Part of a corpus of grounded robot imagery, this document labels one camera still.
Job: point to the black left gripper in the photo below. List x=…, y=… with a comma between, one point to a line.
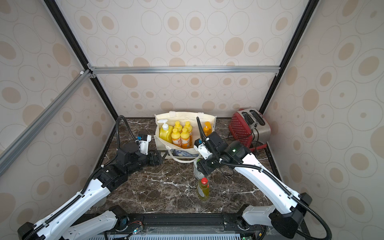
x=154, y=161

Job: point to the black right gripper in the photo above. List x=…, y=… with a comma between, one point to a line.
x=203, y=165

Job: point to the white bottle green cap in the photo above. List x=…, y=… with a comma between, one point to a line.
x=199, y=175

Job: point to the cream starry night tote bag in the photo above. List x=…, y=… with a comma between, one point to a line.
x=178, y=153

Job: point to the yellow-green bottle red cap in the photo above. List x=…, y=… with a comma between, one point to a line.
x=203, y=188

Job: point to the yellow pump dish soap bottle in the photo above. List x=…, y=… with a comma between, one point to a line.
x=165, y=131

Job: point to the orange bottle yellow cap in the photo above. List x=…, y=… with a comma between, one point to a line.
x=185, y=137
x=189, y=128
x=176, y=137
x=178, y=126

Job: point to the orange pump dish soap bottle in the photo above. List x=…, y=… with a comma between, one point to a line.
x=207, y=128

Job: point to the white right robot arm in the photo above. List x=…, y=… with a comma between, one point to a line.
x=284, y=199

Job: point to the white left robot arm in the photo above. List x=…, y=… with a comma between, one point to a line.
x=104, y=180

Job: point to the red and silver toaster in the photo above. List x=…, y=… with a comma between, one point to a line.
x=249, y=127

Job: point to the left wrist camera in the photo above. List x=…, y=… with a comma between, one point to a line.
x=143, y=141

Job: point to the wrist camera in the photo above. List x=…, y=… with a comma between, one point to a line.
x=211, y=147
x=143, y=141

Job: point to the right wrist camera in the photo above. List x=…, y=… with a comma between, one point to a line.
x=211, y=147

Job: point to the black base frame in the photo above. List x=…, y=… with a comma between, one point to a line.
x=117, y=220

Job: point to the silver horizontal back rail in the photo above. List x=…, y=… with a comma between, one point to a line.
x=185, y=70

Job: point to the silver left side rail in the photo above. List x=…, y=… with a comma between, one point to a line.
x=25, y=138

